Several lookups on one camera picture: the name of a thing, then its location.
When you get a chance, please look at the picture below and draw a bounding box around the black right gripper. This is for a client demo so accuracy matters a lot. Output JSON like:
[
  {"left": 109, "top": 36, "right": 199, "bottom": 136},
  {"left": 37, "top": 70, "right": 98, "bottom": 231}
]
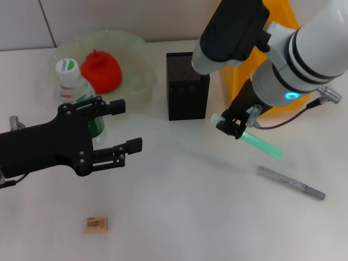
[{"left": 216, "top": 79, "right": 270, "bottom": 140}]

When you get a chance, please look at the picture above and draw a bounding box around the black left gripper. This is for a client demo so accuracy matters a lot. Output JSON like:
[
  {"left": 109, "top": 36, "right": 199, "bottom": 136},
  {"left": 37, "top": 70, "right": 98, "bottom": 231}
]
[{"left": 0, "top": 96, "right": 127, "bottom": 179}]

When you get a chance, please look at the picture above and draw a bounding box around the red-orange knitted orange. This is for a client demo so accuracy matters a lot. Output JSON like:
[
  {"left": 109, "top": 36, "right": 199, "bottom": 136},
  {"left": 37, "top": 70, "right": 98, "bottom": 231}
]
[{"left": 80, "top": 49, "right": 122, "bottom": 95}]

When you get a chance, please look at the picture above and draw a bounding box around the clear green-label plastic bottle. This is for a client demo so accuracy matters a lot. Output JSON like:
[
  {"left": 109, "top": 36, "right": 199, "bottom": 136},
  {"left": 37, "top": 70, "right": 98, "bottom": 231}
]
[{"left": 55, "top": 58, "right": 105, "bottom": 142}]

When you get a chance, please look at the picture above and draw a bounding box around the small tan eraser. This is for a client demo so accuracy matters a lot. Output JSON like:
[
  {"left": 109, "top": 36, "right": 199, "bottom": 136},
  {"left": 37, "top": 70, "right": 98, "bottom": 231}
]
[{"left": 85, "top": 216, "right": 109, "bottom": 234}]

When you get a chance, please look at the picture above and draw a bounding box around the green glass fruit plate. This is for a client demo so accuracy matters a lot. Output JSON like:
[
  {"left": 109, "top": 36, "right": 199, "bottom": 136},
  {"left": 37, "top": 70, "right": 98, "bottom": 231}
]
[{"left": 48, "top": 29, "right": 158, "bottom": 118}]

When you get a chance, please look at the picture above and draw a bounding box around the black mesh pen holder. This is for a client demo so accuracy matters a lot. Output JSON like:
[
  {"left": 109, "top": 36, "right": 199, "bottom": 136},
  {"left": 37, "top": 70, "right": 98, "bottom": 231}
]
[{"left": 166, "top": 52, "right": 211, "bottom": 121}]

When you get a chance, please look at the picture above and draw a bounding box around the grey marker pen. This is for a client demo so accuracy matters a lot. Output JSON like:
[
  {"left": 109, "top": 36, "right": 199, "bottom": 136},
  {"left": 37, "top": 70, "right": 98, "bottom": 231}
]
[{"left": 257, "top": 165, "right": 326, "bottom": 201}]

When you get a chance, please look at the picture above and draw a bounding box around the yellow plastic bin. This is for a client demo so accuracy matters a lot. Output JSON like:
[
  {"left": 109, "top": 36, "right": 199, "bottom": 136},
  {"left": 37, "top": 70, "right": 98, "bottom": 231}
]
[{"left": 219, "top": 0, "right": 312, "bottom": 118}]

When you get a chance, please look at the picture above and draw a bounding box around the right wrist connector cable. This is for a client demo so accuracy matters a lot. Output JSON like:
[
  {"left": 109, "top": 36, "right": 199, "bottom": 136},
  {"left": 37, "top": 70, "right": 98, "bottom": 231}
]
[{"left": 246, "top": 86, "right": 342, "bottom": 129}]

